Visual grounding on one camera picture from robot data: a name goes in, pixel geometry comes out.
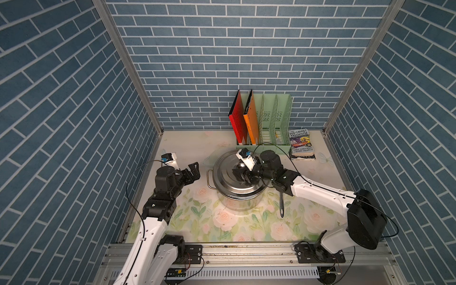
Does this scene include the stainless steel pot lid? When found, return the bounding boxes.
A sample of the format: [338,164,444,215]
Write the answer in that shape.
[212,149,266,201]

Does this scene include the stainless steel stock pot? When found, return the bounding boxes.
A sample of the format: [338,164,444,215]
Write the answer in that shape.
[207,150,267,212]

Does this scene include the long steel ladle spoon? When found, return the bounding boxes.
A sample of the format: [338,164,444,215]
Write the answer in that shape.
[279,192,285,218]

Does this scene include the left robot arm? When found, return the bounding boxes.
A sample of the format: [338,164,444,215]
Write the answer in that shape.
[114,162,201,285]

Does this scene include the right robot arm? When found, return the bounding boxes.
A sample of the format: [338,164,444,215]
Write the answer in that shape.
[233,148,387,256]

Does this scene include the floral table mat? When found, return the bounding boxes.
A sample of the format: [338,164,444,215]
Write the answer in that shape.
[137,131,344,243]

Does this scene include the dark book underneath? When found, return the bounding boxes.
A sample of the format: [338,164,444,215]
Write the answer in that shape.
[289,150,315,161]

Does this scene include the treehouse paperback book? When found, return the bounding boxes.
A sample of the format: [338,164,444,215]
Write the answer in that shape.
[288,129,315,157]

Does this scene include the orange file folder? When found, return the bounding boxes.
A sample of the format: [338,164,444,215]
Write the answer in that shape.
[243,90,260,145]

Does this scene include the red file folder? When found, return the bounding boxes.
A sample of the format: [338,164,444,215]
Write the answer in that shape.
[228,90,248,145]

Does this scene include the green plastic file organizer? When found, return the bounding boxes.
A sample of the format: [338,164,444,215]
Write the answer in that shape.
[236,93,292,155]

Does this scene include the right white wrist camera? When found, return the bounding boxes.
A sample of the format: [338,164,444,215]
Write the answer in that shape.
[236,148,261,172]

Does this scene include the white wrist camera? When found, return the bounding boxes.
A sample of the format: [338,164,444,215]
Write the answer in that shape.
[161,153,180,169]
[236,148,261,172]

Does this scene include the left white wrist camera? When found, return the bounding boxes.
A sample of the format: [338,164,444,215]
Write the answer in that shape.
[161,153,180,169]

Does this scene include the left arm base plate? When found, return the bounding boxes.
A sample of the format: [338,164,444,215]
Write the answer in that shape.
[176,245,203,266]

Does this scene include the aluminium front rail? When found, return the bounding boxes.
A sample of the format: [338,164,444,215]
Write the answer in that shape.
[101,242,398,270]

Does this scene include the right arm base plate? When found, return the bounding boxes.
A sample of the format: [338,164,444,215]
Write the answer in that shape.
[294,243,346,264]

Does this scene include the left aluminium corner post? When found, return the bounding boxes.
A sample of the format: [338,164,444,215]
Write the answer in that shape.
[93,0,163,136]

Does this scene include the aluminium corner post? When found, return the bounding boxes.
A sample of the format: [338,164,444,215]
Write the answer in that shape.
[323,0,405,138]
[93,0,163,136]

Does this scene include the right aluminium corner post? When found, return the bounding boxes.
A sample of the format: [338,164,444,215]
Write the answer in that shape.
[323,0,405,138]

